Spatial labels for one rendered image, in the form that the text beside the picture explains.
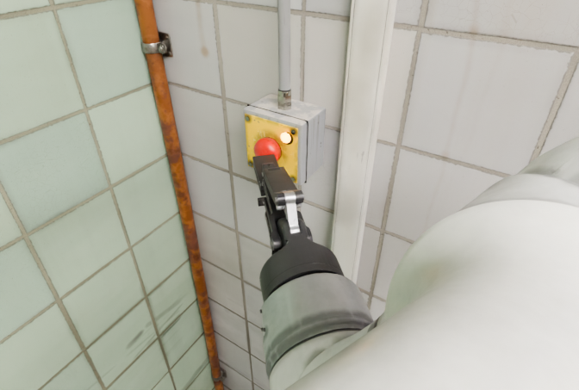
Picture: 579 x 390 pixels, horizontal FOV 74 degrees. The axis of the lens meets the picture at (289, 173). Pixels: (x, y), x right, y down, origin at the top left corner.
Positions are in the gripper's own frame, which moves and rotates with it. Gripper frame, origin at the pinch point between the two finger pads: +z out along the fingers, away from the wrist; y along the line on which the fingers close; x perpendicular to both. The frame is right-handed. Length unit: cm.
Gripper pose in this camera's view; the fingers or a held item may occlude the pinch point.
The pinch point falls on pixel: (268, 173)
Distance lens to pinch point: 49.5
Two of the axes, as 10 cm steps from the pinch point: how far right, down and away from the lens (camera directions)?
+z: -2.2, -5.5, 8.1
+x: 9.8, -1.2, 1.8
